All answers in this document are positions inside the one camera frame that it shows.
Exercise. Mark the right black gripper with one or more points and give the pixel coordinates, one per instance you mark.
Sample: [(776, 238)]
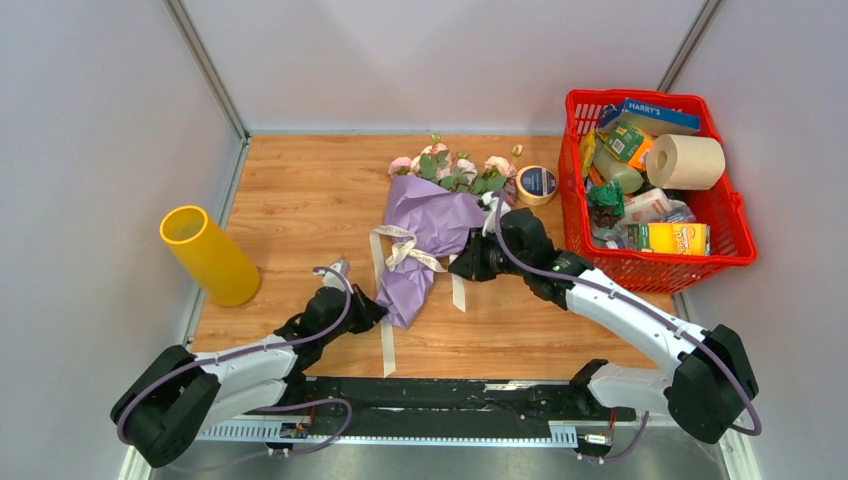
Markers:
[(469, 263)]

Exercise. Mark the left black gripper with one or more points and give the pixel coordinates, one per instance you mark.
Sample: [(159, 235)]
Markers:
[(370, 313)]

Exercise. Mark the purple pink wrapping paper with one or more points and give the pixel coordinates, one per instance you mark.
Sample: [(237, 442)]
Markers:
[(441, 220)]

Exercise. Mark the cream ribbon with gold text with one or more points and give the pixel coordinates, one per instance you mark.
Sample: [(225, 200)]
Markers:
[(406, 247)]

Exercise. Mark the pink flower bunch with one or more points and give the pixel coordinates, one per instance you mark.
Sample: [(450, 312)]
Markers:
[(456, 172)]

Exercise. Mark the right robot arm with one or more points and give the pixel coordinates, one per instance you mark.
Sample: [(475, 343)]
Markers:
[(703, 380)]

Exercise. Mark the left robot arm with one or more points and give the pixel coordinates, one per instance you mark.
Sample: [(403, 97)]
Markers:
[(181, 394)]

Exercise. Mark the yellow cylindrical vase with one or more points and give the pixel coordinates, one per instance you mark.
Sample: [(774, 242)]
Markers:
[(210, 256)]

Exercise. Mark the masking tape roll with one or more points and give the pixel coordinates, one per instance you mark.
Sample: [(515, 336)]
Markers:
[(536, 185)]

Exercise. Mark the green crumpled wrapper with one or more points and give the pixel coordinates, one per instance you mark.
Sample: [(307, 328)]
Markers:
[(606, 204)]

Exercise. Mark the pale green bottle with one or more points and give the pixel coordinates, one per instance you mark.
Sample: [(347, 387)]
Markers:
[(629, 179)]

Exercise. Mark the white plastic package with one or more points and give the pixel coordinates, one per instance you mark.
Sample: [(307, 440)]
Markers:
[(647, 207)]

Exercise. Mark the green orange box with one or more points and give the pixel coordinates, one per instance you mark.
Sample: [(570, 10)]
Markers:
[(629, 145)]

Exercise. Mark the yellow sponge pack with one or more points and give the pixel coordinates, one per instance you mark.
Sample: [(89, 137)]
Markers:
[(688, 239)]

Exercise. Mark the beige paper towel roll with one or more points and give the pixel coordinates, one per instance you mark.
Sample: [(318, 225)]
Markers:
[(683, 162)]

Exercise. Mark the blue Harry's box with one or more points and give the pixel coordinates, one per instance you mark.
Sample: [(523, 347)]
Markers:
[(650, 119)]

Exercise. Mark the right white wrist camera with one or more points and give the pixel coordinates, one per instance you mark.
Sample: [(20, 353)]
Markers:
[(495, 209)]

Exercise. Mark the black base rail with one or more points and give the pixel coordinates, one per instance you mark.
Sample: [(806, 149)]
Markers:
[(421, 410)]

